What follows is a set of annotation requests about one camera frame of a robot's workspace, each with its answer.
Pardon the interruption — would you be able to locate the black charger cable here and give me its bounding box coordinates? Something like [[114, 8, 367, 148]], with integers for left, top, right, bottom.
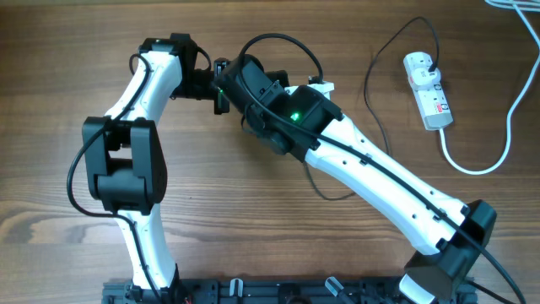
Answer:
[[302, 16, 440, 202]]

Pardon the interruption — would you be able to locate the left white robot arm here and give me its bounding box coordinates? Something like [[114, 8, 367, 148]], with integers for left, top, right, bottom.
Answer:
[[72, 33, 230, 303]]

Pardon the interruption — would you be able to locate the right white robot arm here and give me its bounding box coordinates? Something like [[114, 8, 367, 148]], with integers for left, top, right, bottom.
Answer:
[[213, 55, 496, 303]]

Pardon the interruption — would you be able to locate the white plug adapter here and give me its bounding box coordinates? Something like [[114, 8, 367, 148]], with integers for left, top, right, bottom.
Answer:
[[409, 68, 441, 90]]

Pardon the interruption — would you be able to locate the white power strip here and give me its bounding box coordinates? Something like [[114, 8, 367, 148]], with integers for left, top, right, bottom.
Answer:
[[403, 52, 453, 131]]

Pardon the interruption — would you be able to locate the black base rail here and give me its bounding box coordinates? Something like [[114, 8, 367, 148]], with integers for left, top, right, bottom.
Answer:
[[101, 277, 478, 304]]

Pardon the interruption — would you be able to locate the white power strip cord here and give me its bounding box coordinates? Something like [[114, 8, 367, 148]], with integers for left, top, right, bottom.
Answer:
[[438, 2, 540, 176]]

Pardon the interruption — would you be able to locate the white cables top corner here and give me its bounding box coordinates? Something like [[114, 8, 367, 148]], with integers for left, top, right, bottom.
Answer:
[[484, 0, 540, 13]]

